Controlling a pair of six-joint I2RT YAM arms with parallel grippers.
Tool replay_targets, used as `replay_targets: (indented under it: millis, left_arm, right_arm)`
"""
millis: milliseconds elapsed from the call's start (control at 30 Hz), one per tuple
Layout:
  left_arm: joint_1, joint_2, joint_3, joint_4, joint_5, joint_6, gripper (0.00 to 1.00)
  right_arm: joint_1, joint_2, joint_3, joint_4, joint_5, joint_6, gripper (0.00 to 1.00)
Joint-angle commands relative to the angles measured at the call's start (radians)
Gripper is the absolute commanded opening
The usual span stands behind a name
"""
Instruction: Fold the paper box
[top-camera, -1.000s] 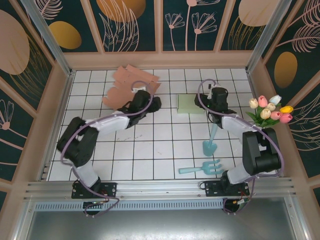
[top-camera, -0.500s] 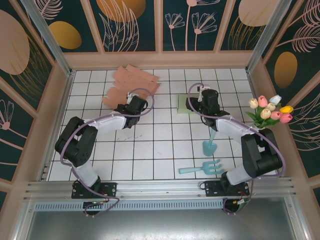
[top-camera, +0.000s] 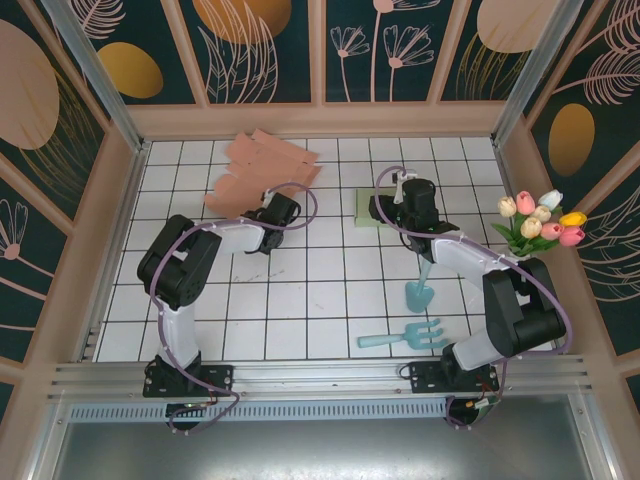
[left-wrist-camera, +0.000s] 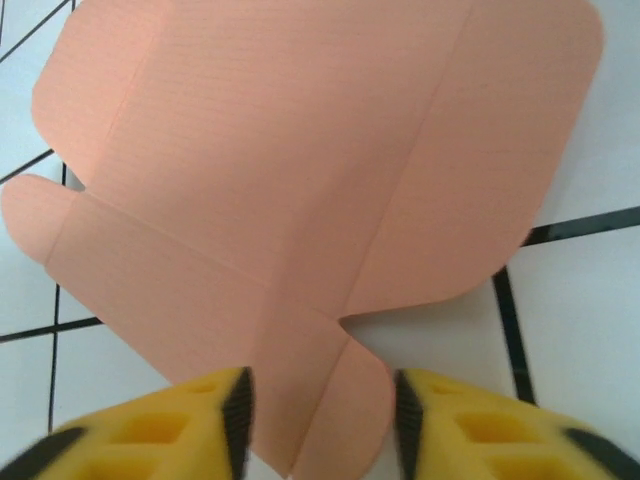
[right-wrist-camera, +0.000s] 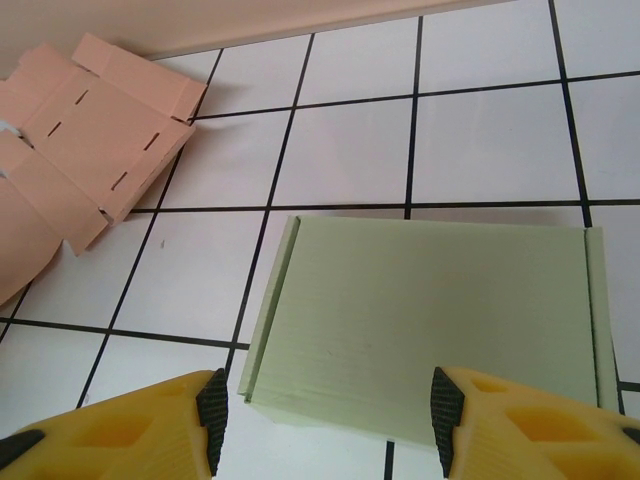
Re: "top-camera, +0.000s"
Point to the light blue toy rake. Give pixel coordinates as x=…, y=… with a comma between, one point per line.
x=420, y=335

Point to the green paper box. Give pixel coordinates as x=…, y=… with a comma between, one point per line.
x=362, y=210

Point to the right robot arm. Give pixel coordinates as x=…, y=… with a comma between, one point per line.
x=525, y=310

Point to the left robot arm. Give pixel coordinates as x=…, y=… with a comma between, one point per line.
x=180, y=265

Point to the dark panel with feather outlines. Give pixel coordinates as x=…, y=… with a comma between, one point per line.
x=615, y=280

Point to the dark panel, small golden oval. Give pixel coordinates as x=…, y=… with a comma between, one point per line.
x=130, y=70

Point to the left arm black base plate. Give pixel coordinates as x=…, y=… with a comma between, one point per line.
x=222, y=380

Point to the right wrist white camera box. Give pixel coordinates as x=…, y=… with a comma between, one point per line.
x=399, y=187

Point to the pastel tulip bouquet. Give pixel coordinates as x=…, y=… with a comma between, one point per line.
x=530, y=227

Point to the dark panel with pink flowers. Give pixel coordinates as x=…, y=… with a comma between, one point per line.
x=360, y=75

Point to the dark panel, single flower outline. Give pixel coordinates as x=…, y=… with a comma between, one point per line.
x=25, y=260

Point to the aluminium rail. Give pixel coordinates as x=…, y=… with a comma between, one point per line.
x=325, y=375

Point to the dark panel, golden oval, feathers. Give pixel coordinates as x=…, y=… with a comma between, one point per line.
x=600, y=75

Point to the aluminium frame post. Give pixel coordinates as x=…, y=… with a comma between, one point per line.
x=535, y=70
x=100, y=85

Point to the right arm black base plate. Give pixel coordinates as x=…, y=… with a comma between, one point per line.
x=425, y=380

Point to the green circuit board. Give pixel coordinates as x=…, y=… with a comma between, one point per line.
x=487, y=407

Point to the grey metal sheet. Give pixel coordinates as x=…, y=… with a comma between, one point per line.
x=325, y=450

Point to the light blue toy trowel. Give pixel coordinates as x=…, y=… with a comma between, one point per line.
x=419, y=300

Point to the dark panel, golden circle, leaves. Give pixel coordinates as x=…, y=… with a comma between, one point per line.
x=240, y=50

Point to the dark panel, large peach circle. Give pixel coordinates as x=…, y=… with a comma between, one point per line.
x=30, y=75

